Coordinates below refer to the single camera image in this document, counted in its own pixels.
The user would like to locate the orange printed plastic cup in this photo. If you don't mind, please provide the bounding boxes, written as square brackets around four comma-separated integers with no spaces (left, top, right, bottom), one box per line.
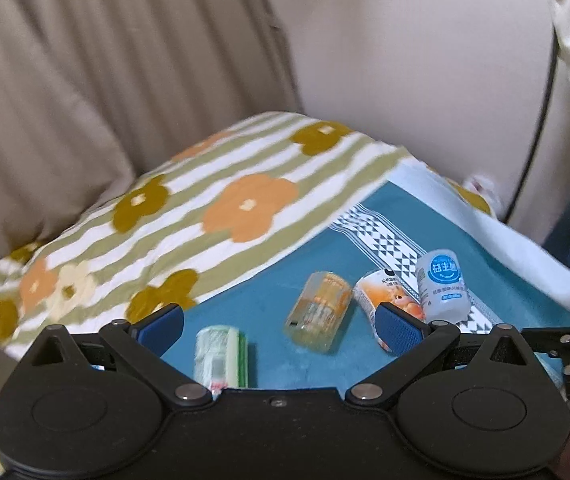
[352,269,425,353]

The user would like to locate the floral striped duvet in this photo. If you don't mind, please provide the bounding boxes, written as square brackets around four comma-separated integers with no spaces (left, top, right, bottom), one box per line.
[0,112,407,358]

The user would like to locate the black cable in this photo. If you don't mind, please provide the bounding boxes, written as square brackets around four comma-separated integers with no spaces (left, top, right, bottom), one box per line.
[504,29,562,224]

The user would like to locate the white blue label cup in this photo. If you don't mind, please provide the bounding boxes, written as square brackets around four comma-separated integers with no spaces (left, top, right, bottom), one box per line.
[416,249,471,324]

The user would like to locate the teal patterned table mat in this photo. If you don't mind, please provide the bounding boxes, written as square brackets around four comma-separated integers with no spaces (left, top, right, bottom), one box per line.
[165,162,570,389]

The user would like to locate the clear green label cup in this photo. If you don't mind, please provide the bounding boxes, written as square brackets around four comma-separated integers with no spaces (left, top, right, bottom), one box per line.
[194,325,249,396]

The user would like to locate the clear orange label cup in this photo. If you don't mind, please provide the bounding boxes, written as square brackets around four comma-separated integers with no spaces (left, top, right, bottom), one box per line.
[284,271,352,353]

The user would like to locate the beige curtain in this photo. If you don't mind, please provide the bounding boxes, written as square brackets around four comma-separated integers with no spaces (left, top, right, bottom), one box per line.
[0,0,299,259]

